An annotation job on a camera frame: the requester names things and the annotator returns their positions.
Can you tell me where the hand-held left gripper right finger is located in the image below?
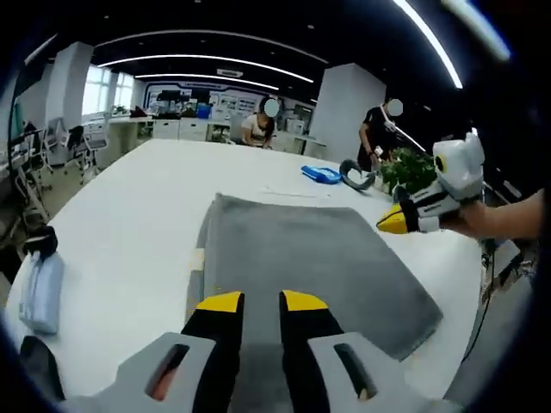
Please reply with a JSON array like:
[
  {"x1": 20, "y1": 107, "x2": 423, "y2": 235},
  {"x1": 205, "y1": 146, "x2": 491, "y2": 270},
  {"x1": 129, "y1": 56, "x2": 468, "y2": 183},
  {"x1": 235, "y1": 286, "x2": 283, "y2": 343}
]
[{"x1": 278, "y1": 290, "x2": 449, "y2": 413}]

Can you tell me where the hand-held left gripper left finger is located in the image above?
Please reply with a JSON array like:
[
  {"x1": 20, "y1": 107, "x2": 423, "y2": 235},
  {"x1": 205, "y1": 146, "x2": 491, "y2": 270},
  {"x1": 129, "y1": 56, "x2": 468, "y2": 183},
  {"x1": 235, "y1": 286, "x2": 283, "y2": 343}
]
[{"x1": 85, "y1": 291, "x2": 245, "y2": 413}]

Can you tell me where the grey towel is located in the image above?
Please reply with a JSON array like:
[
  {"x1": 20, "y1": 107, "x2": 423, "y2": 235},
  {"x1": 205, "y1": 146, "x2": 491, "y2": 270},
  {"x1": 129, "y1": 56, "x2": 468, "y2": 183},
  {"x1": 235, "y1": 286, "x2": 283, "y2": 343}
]
[{"x1": 188, "y1": 193, "x2": 445, "y2": 363}]

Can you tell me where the person's right hand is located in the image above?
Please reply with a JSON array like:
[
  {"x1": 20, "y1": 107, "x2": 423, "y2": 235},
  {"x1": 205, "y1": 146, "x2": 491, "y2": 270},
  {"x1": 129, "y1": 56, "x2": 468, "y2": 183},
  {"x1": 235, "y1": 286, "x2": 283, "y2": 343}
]
[{"x1": 438, "y1": 199, "x2": 488, "y2": 238}]

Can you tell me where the potted green plant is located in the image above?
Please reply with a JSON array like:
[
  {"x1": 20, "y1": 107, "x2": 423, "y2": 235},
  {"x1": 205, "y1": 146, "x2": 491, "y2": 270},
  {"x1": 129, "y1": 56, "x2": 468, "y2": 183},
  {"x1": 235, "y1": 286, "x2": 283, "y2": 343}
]
[{"x1": 378, "y1": 146, "x2": 438, "y2": 195}]

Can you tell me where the grey curved headband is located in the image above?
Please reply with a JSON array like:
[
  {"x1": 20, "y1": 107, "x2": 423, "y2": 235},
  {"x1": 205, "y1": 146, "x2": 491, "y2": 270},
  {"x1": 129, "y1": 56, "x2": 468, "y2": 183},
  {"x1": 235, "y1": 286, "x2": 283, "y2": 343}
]
[{"x1": 338, "y1": 158, "x2": 378, "y2": 193}]

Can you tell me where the blue wipes packet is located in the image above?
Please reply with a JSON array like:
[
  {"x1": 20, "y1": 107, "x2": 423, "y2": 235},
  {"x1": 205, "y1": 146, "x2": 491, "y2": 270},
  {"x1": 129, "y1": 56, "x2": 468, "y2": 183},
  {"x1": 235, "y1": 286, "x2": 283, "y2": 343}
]
[{"x1": 300, "y1": 163, "x2": 343, "y2": 186}]

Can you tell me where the light blue pouch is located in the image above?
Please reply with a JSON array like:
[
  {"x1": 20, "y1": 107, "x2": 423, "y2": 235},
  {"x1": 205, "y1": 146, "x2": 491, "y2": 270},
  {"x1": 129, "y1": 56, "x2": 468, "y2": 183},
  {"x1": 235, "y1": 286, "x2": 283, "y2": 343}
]
[{"x1": 17, "y1": 252, "x2": 66, "y2": 336}]

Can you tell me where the office chair with black jacket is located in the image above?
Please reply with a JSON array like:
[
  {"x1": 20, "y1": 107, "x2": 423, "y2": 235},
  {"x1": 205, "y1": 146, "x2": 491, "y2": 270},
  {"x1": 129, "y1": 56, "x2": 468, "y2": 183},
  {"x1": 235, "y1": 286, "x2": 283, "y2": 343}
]
[{"x1": 66, "y1": 124, "x2": 107, "y2": 182}]

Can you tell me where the white office chair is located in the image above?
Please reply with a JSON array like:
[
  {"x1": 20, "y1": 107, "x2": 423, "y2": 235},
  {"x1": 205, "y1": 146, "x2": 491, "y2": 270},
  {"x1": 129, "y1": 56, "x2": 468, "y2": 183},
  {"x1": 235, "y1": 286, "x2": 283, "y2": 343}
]
[{"x1": 41, "y1": 118, "x2": 71, "y2": 174}]

